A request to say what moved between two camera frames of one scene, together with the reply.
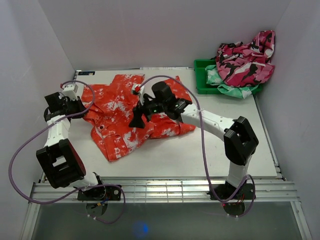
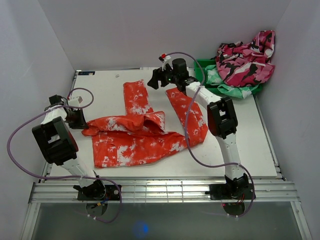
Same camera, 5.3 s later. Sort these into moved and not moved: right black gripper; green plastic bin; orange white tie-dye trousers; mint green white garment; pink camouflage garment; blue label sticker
Moved: orange white tie-dye trousers; right black gripper
Not moved: pink camouflage garment; blue label sticker; mint green white garment; green plastic bin
